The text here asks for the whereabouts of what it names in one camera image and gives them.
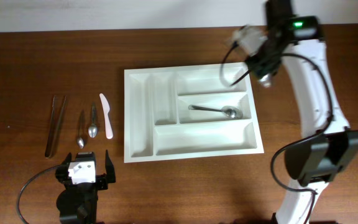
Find white plastic knife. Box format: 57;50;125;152
99;93;114;139

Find small steel teaspoon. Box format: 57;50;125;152
76;110;85;149

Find large steel spoon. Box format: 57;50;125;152
188;105;242;119
229;70;272;88

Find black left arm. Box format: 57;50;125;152
55;151;116;223

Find steel teaspoon wide handle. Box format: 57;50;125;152
88;103;98;138

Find steel kitchen tongs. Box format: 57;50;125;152
44;95;67;159

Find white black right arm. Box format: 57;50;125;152
245;1;358;223

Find white plastic cutlery tray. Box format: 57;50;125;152
124;63;264;163

